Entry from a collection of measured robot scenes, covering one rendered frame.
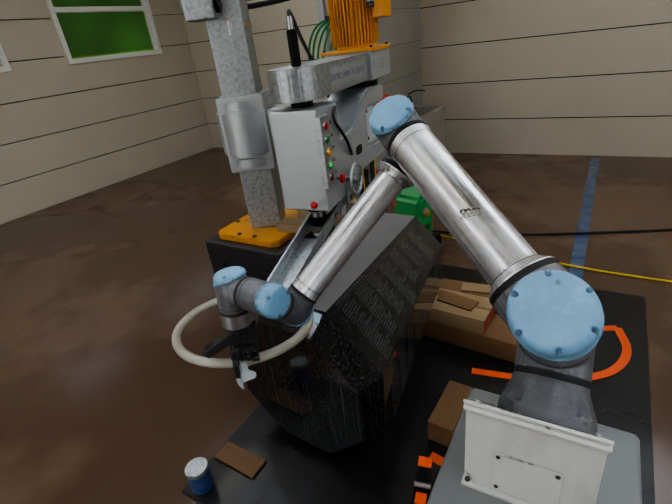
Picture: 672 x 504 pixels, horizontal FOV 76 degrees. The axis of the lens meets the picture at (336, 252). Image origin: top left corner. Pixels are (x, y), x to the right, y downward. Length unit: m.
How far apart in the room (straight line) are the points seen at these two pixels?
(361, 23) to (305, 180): 0.89
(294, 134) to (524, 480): 1.37
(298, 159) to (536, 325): 1.24
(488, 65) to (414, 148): 5.60
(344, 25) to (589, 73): 4.55
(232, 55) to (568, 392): 2.13
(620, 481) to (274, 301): 0.87
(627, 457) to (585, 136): 5.63
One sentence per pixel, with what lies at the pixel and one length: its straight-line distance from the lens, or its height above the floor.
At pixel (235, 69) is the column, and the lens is 2.49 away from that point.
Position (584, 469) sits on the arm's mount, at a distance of 0.99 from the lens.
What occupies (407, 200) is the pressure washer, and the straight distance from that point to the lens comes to 3.62.
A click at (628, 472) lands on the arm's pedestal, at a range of 1.24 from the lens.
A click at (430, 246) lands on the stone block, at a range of 2.39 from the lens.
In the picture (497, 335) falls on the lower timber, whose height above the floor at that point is 0.15.
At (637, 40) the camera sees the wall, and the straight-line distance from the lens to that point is 6.45.
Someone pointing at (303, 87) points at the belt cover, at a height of 1.62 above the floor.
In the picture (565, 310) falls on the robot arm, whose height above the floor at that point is 1.32.
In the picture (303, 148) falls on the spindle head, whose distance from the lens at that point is 1.77.
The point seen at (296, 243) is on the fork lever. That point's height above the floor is 0.99.
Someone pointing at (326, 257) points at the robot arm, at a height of 1.23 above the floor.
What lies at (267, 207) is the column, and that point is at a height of 0.91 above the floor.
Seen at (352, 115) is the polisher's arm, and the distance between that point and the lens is 2.14.
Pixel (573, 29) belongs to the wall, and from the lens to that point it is 6.45.
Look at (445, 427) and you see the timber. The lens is 2.17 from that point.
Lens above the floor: 1.78
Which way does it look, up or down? 27 degrees down
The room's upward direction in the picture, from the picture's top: 7 degrees counter-clockwise
